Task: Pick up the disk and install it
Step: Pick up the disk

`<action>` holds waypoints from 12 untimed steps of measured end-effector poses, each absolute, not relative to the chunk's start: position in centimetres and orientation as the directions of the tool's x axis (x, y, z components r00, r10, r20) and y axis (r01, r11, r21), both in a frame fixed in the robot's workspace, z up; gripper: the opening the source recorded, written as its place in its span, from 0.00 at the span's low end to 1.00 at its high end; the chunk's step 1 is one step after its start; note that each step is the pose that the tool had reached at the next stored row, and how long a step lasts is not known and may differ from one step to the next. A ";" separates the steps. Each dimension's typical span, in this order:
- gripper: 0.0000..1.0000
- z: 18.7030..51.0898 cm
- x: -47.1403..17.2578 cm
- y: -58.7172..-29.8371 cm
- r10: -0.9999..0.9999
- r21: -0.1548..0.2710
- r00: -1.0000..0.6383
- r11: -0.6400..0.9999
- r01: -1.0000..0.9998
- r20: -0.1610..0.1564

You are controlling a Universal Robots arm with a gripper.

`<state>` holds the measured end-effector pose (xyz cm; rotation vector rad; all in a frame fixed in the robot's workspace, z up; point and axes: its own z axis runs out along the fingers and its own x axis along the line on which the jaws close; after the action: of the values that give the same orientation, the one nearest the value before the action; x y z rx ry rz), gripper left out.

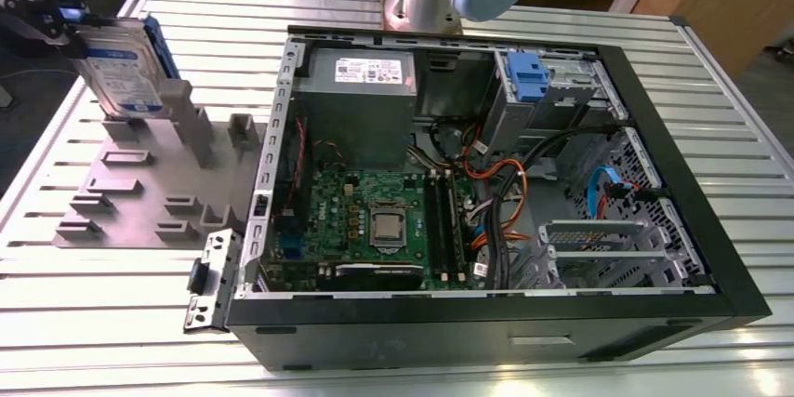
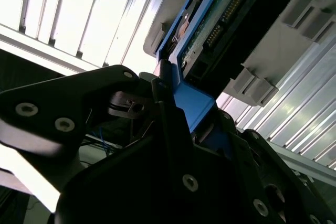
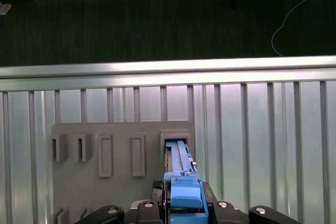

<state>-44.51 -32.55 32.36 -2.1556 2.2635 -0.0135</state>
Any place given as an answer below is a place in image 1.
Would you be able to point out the hard disk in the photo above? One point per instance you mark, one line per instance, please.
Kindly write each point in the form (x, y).
(120, 76)

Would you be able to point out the metal disk bay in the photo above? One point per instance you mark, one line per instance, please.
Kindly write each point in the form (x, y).
(605, 255)

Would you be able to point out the grey plastic parts rack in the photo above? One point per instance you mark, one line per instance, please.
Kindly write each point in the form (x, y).
(155, 192)

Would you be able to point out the grey power supply unit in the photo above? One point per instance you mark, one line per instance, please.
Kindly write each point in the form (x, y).
(354, 132)

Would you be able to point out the green motherboard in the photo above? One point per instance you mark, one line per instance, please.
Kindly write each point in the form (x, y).
(338, 192)

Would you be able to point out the silver CPU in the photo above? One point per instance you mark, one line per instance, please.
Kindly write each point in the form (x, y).
(389, 226)

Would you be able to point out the blue drive cage latch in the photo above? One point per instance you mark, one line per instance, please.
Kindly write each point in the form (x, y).
(526, 76)

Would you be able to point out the black graphics card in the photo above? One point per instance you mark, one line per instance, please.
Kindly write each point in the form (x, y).
(373, 276)

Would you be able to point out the silver metal drive cage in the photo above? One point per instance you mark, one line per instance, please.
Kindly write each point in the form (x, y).
(515, 127)

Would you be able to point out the black RAM slot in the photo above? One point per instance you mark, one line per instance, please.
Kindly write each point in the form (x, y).
(455, 229)
(437, 229)

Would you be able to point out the black open PC case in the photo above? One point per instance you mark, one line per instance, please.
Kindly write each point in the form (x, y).
(434, 336)

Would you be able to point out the blue black bracket latch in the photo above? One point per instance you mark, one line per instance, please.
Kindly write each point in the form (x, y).
(199, 276)

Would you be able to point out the metal expansion slot bracket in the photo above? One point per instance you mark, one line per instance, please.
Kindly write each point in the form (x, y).
(202, 315)

